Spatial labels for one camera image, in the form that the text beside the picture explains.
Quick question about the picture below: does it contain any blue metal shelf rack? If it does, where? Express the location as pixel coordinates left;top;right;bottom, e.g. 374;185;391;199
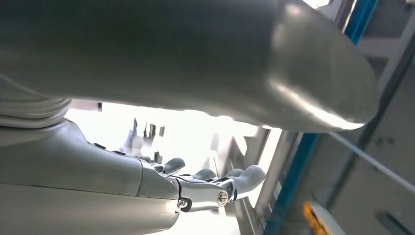
264;0;380;235

